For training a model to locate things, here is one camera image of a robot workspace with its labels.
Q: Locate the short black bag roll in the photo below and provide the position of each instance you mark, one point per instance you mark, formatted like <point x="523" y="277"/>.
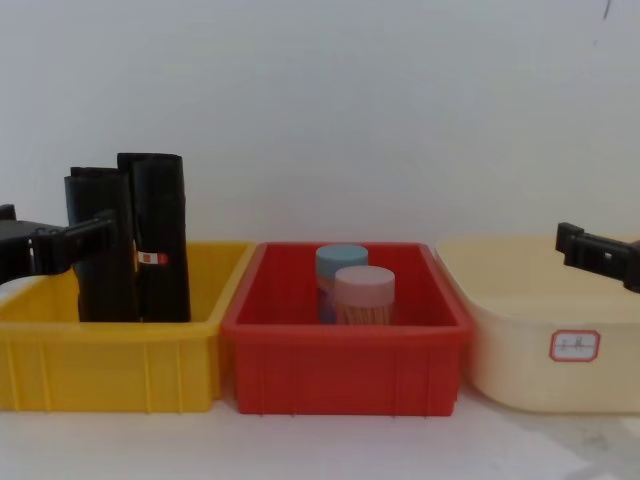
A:
<point x="107" y="290"/>

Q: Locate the cream plastic basin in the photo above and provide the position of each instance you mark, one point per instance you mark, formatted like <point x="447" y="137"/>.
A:
<point x="515" y="320"/>

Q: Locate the red plastic bin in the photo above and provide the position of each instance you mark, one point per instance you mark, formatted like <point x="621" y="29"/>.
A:
<point x="345" y="370"/>

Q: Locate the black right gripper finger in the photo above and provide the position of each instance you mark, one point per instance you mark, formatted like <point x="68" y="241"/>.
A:
<point x="605" y="260"/>

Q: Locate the white label with red border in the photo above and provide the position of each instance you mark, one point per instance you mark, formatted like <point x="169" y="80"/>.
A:
<point x="575" y="345"/>

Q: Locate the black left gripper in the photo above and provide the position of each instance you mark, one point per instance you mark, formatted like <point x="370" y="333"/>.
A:
<point x="14" y="245"/>

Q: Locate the yellow plastic bin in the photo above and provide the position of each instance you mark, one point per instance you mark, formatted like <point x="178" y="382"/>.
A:
<point x="110" y="365"/>

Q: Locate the toothpick jar with blue lid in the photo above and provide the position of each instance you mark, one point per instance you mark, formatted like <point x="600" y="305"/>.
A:
<point x="341" y="255"/>

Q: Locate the toothpick jar with pink lid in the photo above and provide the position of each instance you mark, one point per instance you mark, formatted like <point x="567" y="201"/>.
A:
<point x="364" y="295"/>

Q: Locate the tall black bag roll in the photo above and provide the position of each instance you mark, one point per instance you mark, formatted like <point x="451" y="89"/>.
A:
<point x="165" y="210"/>

